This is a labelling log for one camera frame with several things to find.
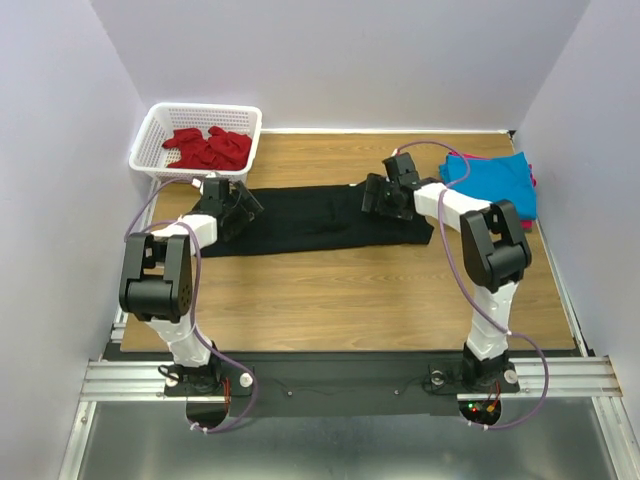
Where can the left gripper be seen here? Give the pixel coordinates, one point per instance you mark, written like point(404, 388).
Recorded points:
point(251, 207)

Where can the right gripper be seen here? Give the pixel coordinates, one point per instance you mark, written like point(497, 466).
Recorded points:
point(375, 198)

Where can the black t-shirt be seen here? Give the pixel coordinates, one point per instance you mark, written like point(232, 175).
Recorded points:
point(317, 218)

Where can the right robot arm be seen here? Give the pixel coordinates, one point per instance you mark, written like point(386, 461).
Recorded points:
point(495, 252)

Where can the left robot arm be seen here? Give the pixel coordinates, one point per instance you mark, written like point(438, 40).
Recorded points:
point(160, 281)

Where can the red t-shirt in basket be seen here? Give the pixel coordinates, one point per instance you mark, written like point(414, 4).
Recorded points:
point(221, 150)

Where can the white plastic laundry basket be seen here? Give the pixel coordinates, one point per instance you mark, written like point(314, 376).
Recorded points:
point(149, 157)

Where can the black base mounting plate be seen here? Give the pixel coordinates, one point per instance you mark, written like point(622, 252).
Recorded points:
point(343, 384)

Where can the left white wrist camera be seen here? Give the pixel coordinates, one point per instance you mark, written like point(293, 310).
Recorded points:
point(197, 182)

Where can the aluminium extrusion rail frame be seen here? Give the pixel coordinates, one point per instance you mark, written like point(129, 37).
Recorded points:
point(107, 380)

